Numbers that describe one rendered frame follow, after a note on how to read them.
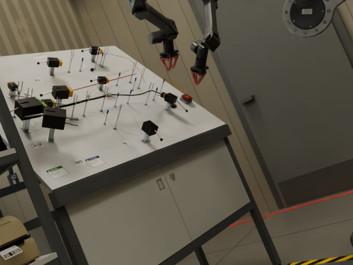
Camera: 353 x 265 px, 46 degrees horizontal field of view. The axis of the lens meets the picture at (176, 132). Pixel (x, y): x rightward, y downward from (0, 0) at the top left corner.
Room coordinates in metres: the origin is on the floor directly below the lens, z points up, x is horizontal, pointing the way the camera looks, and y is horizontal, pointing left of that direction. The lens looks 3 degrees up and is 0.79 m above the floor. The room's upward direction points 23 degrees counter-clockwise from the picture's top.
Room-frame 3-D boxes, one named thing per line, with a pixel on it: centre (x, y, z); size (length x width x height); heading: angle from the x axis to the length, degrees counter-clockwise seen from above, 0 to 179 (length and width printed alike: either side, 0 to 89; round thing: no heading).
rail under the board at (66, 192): (1.98, 0.13, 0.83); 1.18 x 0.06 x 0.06; 137
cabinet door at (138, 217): (1.80, 0.33, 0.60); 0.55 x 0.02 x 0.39; 137
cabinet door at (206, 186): (2.20, -0.05, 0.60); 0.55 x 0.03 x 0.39; 137
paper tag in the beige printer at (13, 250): (1.37, 0.67, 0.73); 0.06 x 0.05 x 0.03; 141
